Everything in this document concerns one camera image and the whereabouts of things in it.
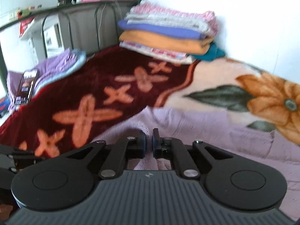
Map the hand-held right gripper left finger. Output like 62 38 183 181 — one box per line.
58 130 148 179

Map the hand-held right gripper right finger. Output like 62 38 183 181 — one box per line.
152 128 235 180

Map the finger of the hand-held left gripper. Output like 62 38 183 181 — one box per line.
0 144 45 173

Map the lilac knit cardigan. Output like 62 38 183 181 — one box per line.
91 106 300 216

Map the blue red packet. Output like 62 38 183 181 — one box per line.
0 96 11 119

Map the black product box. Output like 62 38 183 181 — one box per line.
14 69 39 105

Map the floral plush blanket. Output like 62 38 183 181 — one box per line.
0 43 300 216

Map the printed pink folded cloth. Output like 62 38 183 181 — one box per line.
119 41 195 64

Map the lilac folded knit cloth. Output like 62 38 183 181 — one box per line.
7 48 79 109

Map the orange folded cloth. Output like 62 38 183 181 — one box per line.
118 29 215 55

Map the teal cloth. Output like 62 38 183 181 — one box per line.
191 41 227 62

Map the light blue folded cloth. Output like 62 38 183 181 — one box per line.
33 49 87 94

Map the purple folded cloth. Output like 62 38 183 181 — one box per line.
117 20 207 40

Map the grey folded cloth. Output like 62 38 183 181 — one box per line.
124 12 208 34

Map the white cabinet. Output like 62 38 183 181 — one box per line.
20 14 64 59

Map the metal bed headboard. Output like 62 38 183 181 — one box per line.
0 0 144 92

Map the pink knit folded cloth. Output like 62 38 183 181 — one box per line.
125 0 221 39

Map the red cloth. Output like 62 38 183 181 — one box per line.
20 17 35 38

